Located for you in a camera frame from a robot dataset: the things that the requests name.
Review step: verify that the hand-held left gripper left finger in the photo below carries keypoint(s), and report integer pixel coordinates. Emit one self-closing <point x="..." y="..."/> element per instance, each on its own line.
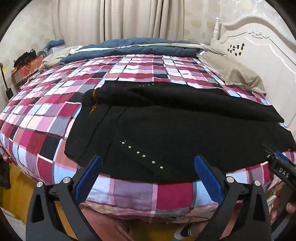
<point x="87" y="176"/>

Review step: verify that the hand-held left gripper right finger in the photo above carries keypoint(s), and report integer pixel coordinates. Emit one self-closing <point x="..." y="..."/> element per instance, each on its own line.
<point x="208" y="178"/>

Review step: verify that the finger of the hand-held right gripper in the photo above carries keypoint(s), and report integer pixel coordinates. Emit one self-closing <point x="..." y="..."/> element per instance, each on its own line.
<point x="269" y="150"/>

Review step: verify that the black pants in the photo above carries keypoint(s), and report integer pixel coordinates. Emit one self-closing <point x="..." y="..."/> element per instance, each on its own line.
<point x="161" y="129"/>

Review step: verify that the person's right hand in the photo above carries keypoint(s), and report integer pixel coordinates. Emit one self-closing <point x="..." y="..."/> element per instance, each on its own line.
<point x="283" y="206"/>

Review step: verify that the plaid bed sheet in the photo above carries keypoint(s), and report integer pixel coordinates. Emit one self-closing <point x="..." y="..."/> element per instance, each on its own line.
<point x="46" y="115"/>

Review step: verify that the beige pillow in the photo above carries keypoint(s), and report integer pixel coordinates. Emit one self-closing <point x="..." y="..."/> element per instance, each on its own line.
<point x="235" y="74"/>

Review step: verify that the white carved headboard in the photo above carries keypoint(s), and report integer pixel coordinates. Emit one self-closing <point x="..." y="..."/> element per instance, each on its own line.
<point x="266" y="53"/>

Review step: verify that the cluster of dark stickers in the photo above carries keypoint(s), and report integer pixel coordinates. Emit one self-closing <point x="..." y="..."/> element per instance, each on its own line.
<point x="236" y="48"/>

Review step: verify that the black handheld device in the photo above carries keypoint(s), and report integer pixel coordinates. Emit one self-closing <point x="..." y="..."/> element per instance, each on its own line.
<point x="8" y="91"/>

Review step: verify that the orange cardboard box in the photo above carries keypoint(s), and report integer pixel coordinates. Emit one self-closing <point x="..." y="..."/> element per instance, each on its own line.
<point x="27" y="67"/>

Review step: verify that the black bag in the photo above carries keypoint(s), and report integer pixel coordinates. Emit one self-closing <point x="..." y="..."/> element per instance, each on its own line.
<point x="24" y="58"/>

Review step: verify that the blue quilt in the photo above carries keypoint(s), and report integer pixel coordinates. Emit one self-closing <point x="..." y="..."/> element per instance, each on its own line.
<point x="138" y="48"/>

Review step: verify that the cream curtain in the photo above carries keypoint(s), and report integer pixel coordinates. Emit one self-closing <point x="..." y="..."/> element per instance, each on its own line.
<point x="115" y="18"/>

